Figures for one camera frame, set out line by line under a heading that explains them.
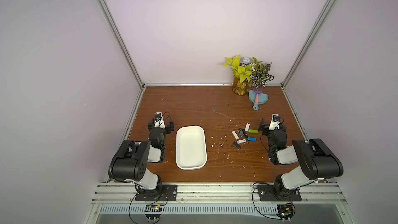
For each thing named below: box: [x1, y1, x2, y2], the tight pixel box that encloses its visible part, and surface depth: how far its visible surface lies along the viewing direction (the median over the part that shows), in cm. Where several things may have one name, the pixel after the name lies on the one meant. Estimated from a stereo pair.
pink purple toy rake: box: [252, 85, 264, 111], surface depth 109 cm
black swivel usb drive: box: [238, 128, 248, 138], surface depth 96 cm
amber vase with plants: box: [222, 54, 275, 96], surface depth 98 cm
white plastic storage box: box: [175, 125, 208, 171], surface depth 90 cm
